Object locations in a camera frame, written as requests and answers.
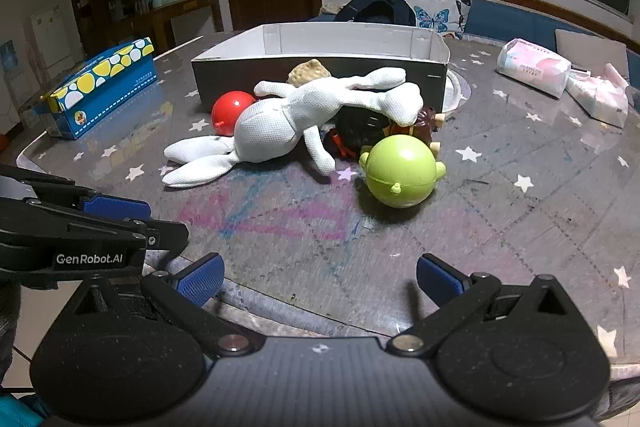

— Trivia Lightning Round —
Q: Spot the red round toy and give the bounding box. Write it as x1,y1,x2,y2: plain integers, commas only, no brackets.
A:
211,91,257,138

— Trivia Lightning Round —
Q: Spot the cardboard box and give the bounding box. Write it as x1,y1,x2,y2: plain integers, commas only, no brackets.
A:
191,23,451,114

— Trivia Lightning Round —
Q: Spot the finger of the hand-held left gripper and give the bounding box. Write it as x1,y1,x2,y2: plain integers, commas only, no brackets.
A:
0,164,152,223

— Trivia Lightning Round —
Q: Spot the white plush rabbit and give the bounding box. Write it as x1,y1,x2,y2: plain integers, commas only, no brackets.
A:
161,67,425,188

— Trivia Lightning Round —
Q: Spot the butterfly print pillow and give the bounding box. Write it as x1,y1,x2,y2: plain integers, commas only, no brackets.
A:
375,0,473,40

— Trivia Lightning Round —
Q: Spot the blue sofa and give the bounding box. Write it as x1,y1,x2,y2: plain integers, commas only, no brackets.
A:
320,0,640,72

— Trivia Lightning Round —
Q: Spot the white board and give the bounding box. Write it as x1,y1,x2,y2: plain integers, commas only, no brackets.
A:
30,5,73,68

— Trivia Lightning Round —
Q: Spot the blue dotted tissue box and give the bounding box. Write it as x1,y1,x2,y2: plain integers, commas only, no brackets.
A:
41,38,158,141

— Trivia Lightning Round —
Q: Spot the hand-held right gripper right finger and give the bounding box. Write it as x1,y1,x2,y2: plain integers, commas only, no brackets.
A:
387,253,598,355

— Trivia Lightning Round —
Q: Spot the pink white tissue pack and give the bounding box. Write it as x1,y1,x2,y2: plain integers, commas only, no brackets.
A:
565,63,630,128
496,38,572,98

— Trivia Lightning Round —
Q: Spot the grey pillow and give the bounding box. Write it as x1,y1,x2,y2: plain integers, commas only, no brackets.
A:
555,28,630,70

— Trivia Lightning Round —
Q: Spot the brown toy figure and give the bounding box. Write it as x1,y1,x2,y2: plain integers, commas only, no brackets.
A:
400,106,446,152

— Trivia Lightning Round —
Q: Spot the wooden side table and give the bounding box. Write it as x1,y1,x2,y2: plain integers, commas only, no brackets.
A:
132,0,224,52

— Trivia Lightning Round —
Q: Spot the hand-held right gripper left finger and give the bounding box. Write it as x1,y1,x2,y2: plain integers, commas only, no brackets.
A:
60,253,263,360

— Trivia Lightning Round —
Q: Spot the black toy figure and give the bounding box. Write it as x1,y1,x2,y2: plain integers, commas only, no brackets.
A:
322,104,391,158

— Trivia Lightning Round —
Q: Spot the black backpack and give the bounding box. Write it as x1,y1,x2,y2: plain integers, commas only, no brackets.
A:
332,0,417,28

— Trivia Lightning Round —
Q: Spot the grey star-print tablecloth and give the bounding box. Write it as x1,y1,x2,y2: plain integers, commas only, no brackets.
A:
15,29,640,408

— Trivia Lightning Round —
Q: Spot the white plate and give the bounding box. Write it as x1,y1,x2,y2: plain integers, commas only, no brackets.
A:
440,66,473,114

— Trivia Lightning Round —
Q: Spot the green round toy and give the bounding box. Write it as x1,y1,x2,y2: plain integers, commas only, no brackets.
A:
359,134,447,208

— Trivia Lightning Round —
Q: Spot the beige peanut toy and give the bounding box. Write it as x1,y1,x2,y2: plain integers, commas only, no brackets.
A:
286,59,332,88

